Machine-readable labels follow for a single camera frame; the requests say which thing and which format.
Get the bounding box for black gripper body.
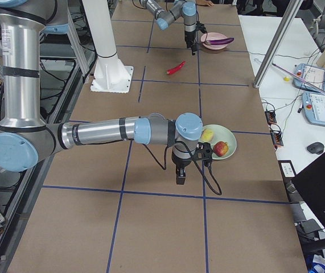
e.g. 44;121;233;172
184;21;207;50
172;142;213;185

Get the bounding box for green pink peach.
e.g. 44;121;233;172
200;129;214;142

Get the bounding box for red yellow pomegranate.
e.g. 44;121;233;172
213;141;229;157

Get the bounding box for red chili pepper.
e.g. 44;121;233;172
166;61;186;75

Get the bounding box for purple eggplant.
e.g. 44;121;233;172
203;37;235;46

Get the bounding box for pink plate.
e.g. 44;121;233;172
200;32;228;50

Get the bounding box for green plate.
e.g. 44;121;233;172
199;125;237;160

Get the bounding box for black computer mouse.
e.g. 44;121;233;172
306;142;324;155

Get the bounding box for blue teach pendant tablet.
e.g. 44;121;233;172
302;91;325;126
294;63;325;92

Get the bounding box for metal reacher grabber tool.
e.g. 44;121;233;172
271;63;325;107

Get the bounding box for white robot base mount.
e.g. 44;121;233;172
83;0;134;93

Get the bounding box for aluminium frame post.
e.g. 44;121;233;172
253;0;303;88

